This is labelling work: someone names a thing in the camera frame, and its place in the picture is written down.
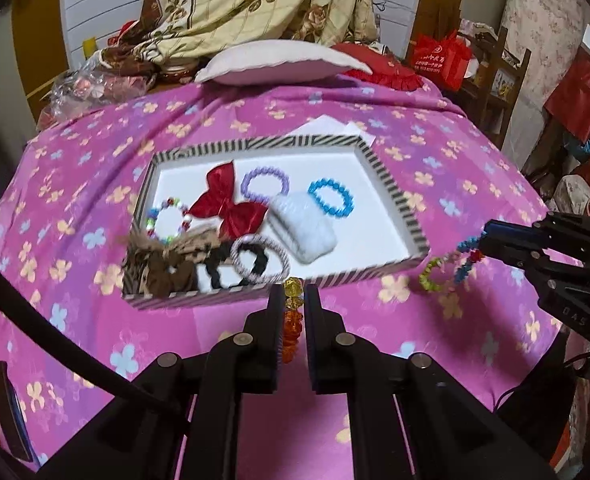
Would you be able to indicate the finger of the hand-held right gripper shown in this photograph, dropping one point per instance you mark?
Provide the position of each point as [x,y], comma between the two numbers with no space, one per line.
[512,256]
[515,231]

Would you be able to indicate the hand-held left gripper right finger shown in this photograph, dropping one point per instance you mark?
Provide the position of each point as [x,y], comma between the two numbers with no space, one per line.
[312,320]

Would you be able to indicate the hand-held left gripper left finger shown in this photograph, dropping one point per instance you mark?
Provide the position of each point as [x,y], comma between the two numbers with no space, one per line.
[275,320]

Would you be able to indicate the black scrunchie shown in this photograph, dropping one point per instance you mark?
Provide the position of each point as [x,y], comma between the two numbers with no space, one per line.
[210,272]

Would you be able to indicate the white fluffy scrunchie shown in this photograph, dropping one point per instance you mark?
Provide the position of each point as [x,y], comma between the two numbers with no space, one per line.
[300,225]

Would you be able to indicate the striped cardboard box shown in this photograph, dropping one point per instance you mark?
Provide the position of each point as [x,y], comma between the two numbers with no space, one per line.
[365,200]

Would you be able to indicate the brown leopard print hair bow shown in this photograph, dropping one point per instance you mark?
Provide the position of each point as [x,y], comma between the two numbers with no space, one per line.
[160,270]

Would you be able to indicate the red satin hair bow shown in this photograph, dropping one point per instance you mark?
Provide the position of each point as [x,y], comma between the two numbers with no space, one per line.
[225,200]

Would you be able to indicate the wooden shelf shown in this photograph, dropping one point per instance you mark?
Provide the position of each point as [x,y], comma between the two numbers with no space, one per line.
[500,90]

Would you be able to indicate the red plastic bag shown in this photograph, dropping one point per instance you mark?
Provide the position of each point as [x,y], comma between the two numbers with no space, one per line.
[575,95]

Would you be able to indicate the red shopping bag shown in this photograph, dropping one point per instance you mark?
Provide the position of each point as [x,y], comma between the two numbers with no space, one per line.
[440,60]

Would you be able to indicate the white paper sheet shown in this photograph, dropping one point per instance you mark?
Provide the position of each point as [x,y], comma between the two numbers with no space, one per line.
[325,125]

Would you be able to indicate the red frilled cushion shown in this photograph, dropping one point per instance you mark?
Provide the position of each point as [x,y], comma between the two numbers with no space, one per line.
[390,72]

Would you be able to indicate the pink floral bedsheet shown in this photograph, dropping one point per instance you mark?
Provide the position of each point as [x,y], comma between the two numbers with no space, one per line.
[100,170]

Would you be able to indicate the white pillow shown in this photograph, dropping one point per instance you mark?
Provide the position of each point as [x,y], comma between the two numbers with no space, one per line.
[275,65]

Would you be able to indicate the black phone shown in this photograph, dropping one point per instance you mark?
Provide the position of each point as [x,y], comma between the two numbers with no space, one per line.
[10,410]

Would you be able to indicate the clear plastic bag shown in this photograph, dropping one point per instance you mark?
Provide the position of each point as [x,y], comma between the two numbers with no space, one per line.
[85,87]

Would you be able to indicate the beige floral quilt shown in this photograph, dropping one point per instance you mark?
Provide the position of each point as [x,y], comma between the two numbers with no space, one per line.
[250,5]

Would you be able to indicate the white slatted headboard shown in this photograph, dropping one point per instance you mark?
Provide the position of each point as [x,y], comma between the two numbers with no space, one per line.
[100,0]

